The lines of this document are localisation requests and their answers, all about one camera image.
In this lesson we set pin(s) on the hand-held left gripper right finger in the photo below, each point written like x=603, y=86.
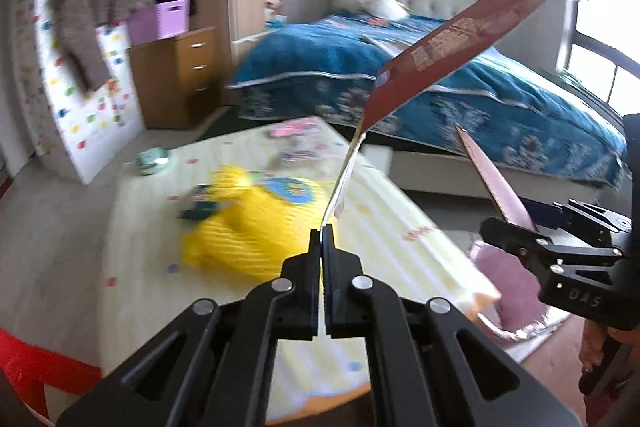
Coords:
x=329, y=247

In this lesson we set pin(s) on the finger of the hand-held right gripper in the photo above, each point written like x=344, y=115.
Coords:
x=575, y=217
x=510, y=239

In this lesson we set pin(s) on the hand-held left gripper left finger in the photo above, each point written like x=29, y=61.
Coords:
x=314, y=257

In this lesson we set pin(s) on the maroon snack wrapper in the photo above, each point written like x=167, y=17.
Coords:
x=495, y=179

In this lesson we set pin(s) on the red snack bag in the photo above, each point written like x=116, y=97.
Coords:
x=440, y=52

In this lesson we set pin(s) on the person's right hand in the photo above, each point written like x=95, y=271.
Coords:
x=592, y=349

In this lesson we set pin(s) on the knitted glove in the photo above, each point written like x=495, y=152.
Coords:
x=240, y=237

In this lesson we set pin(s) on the clear packet with pink header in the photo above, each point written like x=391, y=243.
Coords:
x=295, y=129

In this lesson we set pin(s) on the dark snack wrapper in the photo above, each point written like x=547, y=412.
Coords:
x=197, y=202

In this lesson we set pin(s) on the striped dotted table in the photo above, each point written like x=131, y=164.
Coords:
x=150, y=257

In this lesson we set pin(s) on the dark floor mat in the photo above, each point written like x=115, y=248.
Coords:
x=220, y=122

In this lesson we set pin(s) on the round metal tin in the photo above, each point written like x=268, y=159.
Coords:
x=155, y=161

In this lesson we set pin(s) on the blue floral blanket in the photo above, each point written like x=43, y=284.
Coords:
x=310, y=57

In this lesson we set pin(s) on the folded grey cloth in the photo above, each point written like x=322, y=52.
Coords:
x=380, y=43

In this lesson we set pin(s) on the window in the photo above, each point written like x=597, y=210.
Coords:
x=605, y=7

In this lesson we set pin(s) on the wooden drawer cabinet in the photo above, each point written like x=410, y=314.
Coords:
x=175, y=77

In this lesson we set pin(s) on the purple storage box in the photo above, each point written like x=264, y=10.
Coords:
x=160, y=19

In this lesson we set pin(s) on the white polka dot cabinet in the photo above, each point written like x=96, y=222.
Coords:
x=65, y=117

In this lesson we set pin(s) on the red plastic stool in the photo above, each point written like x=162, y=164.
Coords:
x=30, y=362

